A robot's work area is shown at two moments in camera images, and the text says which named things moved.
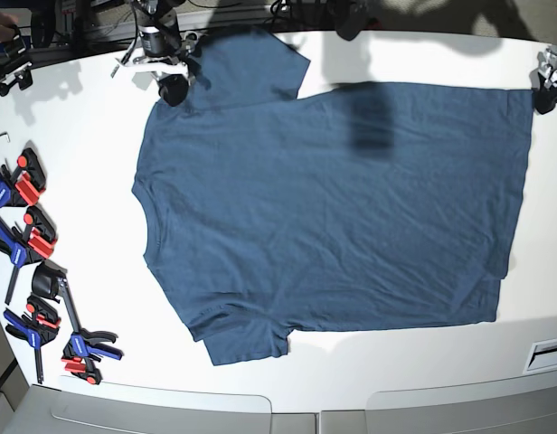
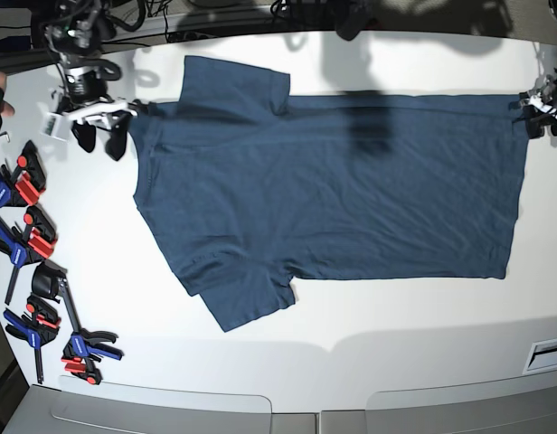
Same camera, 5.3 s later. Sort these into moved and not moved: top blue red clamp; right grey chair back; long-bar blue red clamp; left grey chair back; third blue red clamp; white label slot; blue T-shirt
Moved: blue T-shirt
Not moved: right grey chair back; long-bar blue red clamp; third blue red clamp; top blue red clamp; left grey chair back; white label slot
